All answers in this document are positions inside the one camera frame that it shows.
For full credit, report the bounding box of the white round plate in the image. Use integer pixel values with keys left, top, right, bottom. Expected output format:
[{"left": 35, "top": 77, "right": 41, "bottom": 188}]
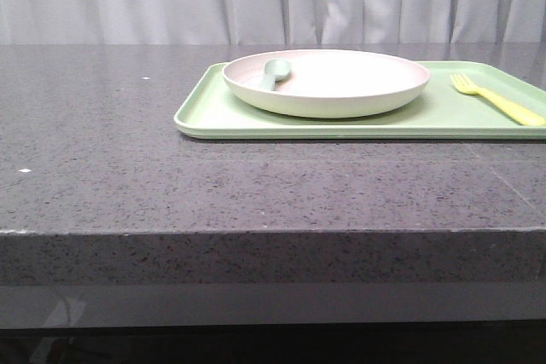
[{"left": 223, "top": 49, "right": 431, "bottom": 118}]

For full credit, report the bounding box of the yellow plastic fork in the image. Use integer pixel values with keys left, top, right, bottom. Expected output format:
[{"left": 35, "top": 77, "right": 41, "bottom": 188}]
[{"left": 450, "top": 73, "right": 545, "bottom": 126}]

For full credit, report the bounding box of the sage green spoon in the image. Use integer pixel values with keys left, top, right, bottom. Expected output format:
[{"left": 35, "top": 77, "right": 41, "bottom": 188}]
[{"left": 258, "top": 58, "right": 292, "bottom": 91}]

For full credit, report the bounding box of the light green tray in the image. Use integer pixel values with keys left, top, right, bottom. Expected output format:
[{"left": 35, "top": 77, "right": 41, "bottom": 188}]
[{"left": 173, "top": 61, "right": 545, "bottom": 140}]

